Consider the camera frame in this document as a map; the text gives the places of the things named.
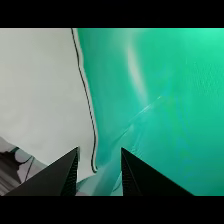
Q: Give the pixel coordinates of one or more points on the white garment with black trim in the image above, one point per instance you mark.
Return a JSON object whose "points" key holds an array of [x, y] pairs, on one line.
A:
{"points": [[40, 93]]}

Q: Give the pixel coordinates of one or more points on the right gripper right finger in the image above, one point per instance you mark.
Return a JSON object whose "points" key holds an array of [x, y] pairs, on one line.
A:
{"points": [[143, 183]]}

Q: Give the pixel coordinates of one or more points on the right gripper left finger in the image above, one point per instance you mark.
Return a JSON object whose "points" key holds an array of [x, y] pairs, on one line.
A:
{"points": [[56, 181]]}

